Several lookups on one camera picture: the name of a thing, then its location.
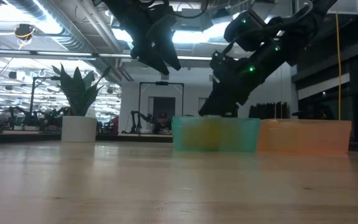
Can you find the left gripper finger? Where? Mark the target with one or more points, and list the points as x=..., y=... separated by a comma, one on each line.
x=146, y=51
x=165, y=37

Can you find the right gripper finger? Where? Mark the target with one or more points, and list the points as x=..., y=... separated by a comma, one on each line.
x=217, y=105

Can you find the orange pill bottle white cap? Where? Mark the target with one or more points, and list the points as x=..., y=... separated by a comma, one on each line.
x=200, y=133

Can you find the black background robot arm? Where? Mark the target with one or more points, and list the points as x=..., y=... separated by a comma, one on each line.
x=138, y=119

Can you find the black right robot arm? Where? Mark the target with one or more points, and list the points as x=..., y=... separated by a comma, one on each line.
x=306, y=18

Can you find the teal plastic bin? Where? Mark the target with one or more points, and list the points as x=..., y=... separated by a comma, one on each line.
x=241, y=133

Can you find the orange plastic bin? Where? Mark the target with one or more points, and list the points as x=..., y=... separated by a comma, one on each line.
x=306, y=137

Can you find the black partition row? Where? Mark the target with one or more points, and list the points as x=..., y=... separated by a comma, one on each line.
x=269, y=110

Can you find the person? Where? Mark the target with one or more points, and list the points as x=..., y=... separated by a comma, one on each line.
x=163, y=119

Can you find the overhead light bar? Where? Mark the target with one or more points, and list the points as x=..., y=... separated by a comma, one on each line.
x=73, y=55

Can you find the green artificial plant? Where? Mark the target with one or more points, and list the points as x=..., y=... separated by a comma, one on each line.
x=79, y=93

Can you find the red background object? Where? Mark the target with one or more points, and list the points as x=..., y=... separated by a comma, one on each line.
x=115, y=126

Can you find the white plant pot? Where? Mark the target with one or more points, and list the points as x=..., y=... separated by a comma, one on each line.
x=79, y=129

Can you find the ceiling dome device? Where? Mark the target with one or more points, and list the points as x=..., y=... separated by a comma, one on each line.
x=24, y=31

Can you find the black background robot station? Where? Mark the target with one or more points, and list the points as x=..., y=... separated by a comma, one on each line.
x=36, y=118

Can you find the black background gantry frame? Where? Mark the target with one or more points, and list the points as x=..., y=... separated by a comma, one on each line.
x=162, y=83

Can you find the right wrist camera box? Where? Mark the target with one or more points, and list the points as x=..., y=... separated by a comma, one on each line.
x=244, y=31

